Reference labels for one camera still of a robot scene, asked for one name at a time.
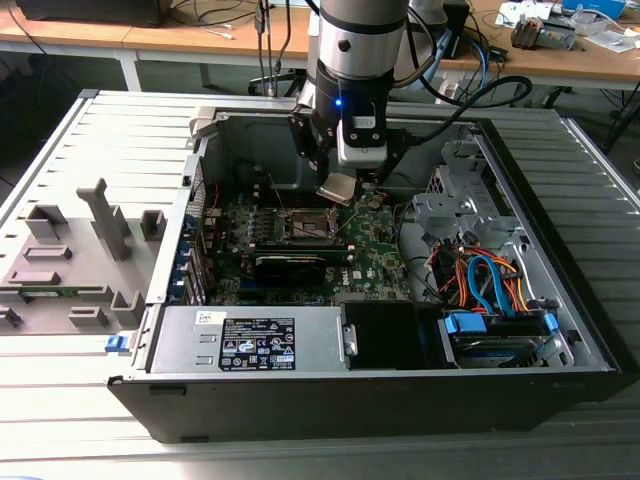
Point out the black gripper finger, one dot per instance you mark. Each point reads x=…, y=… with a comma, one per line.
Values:
x=395, y=150
x=302, y=142

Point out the silver CPU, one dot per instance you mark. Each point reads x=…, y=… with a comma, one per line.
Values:
x=337, y=187

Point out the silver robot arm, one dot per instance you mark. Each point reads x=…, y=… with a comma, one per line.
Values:
x=360, y=30

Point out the thin metal locking lever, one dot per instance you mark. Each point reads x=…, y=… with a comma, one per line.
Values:
x=278, y=195
x=349, y=221

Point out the CPU socket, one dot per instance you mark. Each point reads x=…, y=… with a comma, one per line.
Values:
x=306, y=224

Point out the CPU cooler heat sink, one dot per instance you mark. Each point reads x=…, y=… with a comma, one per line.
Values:
x=525, y=34

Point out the coin cell battery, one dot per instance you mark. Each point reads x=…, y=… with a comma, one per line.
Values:
x=375, y=201

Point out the office chair base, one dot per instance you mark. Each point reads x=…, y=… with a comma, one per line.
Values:
x=260, y=82

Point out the silver metal drive cage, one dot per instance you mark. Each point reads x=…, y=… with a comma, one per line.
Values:
x=445, y=207

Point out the green motherboard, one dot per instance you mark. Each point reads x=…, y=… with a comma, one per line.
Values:
x=370, y=250

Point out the black graphics card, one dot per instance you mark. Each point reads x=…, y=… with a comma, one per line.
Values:
x=285, y=272

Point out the black desktop device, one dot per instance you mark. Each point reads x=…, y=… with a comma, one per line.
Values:
x=457, y=30

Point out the wooden desk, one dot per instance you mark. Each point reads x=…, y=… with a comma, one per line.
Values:
x=550, y=65
x=75, y=35

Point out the black plastic shroud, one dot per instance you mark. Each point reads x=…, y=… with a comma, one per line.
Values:
x=380, y=335

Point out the hard disk in blue carrier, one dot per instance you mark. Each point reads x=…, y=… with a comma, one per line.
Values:
x=465, y=327

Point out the silver power supply unit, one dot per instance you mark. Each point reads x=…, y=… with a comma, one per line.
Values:
x=185, y=340

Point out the blue cardboard box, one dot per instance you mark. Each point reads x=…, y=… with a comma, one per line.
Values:
x=595, y=7

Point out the black box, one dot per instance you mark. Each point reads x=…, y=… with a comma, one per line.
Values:
x=90, y=12

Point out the grey parts rack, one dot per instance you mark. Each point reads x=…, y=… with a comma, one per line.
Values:
x=75, y=280

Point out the black PC case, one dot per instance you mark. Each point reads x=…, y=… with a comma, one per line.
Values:
x=300, y=410

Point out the blue case latch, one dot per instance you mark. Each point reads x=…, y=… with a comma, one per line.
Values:
x=116, y=343

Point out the green RAM stick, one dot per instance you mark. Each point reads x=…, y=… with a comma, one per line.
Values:
x=45, y=292

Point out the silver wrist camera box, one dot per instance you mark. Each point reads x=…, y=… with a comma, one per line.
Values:
x=362, y=155

